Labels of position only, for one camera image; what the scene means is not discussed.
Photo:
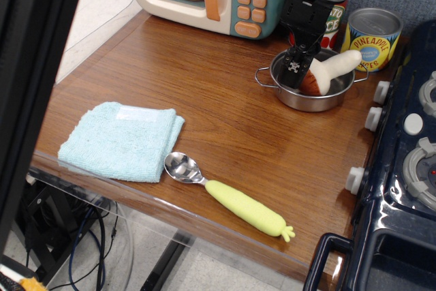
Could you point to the white stove knob upper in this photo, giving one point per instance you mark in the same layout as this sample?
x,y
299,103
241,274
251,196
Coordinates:
x,y
381,92

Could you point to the plush brown white mushroom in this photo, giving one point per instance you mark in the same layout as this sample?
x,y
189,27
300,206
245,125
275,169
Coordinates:
x,y
320,74

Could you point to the spoon with yellow-green handle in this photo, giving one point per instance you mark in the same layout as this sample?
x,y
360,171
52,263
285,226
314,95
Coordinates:
x,y
184,169

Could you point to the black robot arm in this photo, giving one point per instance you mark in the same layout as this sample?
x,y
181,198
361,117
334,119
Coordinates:
x,y
306,21

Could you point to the dark blue toy stove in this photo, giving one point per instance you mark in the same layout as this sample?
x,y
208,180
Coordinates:
x,y
392,246

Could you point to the white stove knob lower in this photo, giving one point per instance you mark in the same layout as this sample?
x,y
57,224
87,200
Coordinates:
x,y
354,179

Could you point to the light blue folded cloth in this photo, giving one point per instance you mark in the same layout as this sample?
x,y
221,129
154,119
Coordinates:
x,y
121,142

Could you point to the white stove knob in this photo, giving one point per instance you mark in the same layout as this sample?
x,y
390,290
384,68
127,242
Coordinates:
x,y
381,92
373,117
354,179

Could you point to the tomato sauce can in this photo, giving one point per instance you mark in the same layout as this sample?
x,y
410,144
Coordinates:
x,y
332,25

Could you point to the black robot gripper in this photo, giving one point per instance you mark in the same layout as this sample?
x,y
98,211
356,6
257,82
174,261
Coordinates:
x,y
306,22

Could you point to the pineapple slices can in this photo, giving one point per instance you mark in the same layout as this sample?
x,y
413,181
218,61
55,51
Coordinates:
x,y
375,33

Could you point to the small metal pot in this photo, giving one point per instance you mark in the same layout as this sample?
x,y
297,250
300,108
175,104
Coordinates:
x,y
269,77

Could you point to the white stove knob middle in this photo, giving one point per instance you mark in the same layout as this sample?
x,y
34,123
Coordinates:
x,y
373,117

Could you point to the black foreground post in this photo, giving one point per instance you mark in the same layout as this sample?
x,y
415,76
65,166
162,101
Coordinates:
x,y
33,38

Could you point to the black table leg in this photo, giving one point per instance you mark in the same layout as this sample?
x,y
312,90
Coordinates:
x,y
164,266

